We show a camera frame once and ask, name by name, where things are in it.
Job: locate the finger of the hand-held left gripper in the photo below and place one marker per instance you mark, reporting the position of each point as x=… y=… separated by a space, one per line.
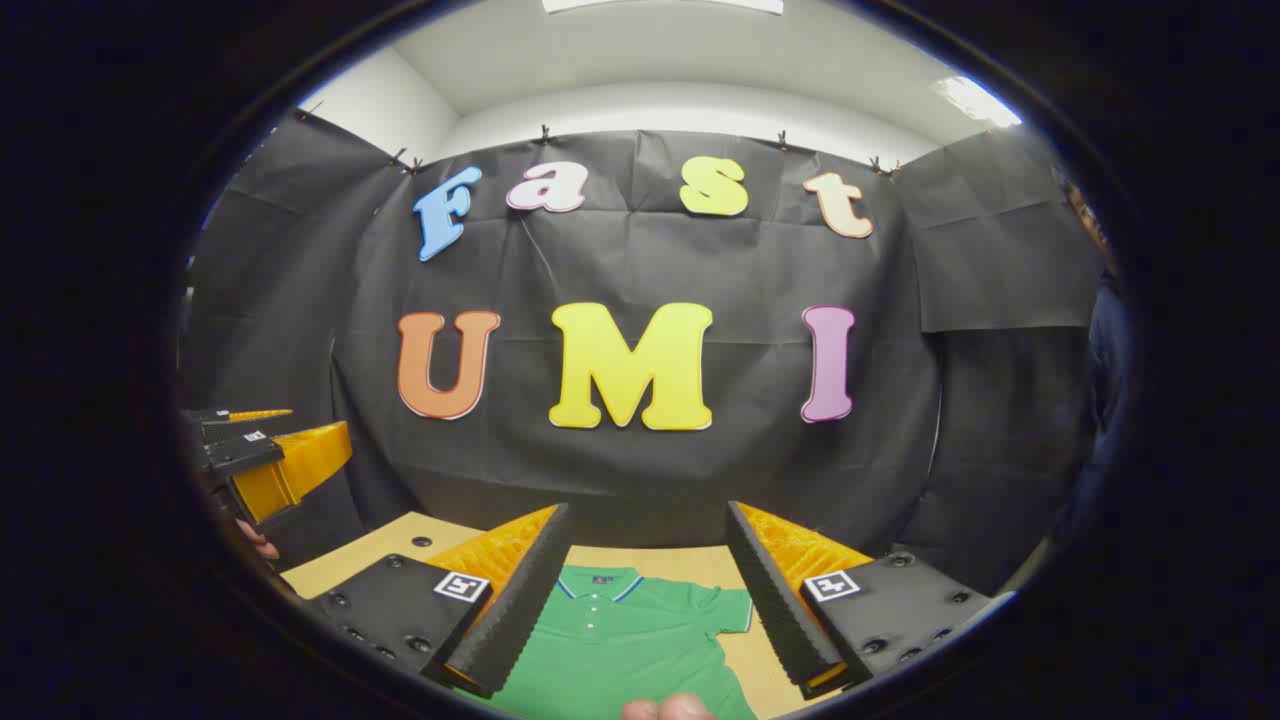
x=215 y=416
x=240 y=455

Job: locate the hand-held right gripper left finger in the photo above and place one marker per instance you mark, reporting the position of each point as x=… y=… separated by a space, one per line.
x=520 y=610

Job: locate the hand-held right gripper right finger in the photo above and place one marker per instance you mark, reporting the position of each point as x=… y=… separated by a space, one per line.
x=775 y=610

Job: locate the green T-shirt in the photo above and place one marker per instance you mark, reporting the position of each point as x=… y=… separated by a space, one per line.
x=620 y=650

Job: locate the black backdrop cloth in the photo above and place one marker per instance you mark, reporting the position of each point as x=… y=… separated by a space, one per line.
x=650 y=480

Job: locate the ceiling light panel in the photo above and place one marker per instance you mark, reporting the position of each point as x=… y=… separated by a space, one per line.
x=975 y=100
x=660 y=5

